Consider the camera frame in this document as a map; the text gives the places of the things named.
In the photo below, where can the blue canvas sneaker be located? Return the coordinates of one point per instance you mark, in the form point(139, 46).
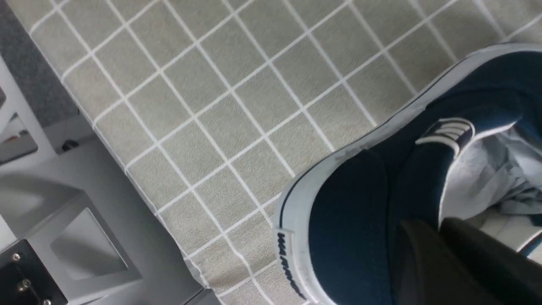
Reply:
point(467, 147)

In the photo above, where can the grey checked floor cloth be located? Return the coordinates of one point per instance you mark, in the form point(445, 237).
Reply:
point(212, 106)

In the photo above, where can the grey robot base frame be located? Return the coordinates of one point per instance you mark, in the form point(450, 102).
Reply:
point(74, 231)

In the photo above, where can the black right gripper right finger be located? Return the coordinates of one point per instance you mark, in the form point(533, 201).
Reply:
point(499, 254)

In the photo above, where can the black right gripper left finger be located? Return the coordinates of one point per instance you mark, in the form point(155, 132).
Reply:
point(453, 268)

